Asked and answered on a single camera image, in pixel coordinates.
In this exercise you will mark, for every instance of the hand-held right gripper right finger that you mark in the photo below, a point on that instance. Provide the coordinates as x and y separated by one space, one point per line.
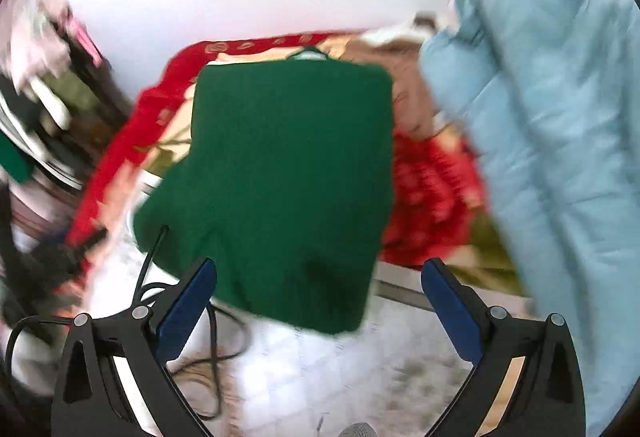
447 304

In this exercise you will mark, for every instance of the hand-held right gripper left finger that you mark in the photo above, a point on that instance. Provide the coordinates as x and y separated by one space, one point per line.
187 302

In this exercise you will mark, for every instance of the tan garment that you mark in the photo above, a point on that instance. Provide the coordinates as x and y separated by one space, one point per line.
407 87

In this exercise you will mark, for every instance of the grey knit cloth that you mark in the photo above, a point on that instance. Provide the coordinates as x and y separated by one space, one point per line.
357 430

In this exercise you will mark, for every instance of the pile of folded clothes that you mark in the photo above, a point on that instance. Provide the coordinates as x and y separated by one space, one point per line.
55 82

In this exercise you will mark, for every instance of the red floral blanket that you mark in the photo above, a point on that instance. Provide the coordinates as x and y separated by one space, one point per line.
430 197

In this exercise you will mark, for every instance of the small green cloth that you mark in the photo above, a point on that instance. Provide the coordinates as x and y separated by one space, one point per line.
12 162

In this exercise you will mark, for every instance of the green and white varsity jacket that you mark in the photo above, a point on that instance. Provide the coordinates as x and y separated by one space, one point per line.
285 177

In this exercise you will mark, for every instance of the light blue quilted jacket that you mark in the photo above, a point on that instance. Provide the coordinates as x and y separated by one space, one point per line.
545 117

